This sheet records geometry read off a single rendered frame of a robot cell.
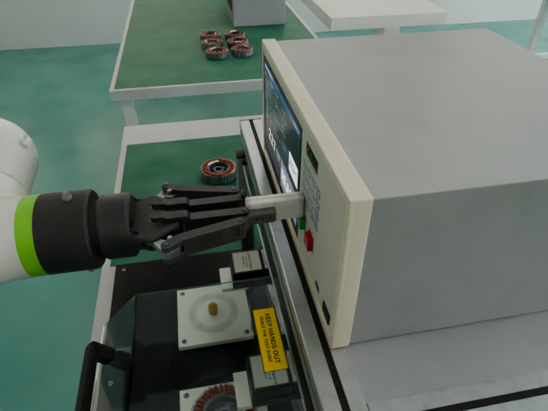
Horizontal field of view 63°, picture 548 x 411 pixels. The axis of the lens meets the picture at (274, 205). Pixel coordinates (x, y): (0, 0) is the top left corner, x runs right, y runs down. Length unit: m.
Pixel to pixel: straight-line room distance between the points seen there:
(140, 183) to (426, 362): 1.11
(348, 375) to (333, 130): 0.26
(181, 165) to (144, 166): 0.12
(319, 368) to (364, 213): 0.19
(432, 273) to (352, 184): 0.14
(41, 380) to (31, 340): 0.21
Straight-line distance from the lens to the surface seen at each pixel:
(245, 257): 0.89
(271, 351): 0.58
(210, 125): 1.74
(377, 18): 1.38
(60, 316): 2.17
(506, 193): 0.45
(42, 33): 5.49
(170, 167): 1.51
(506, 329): 0.60
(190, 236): 0.49
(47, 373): 2.01
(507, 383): 0.55
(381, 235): 0.41
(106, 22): 5.34
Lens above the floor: 1.54
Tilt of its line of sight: 37 degrees down
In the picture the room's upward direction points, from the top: straight up
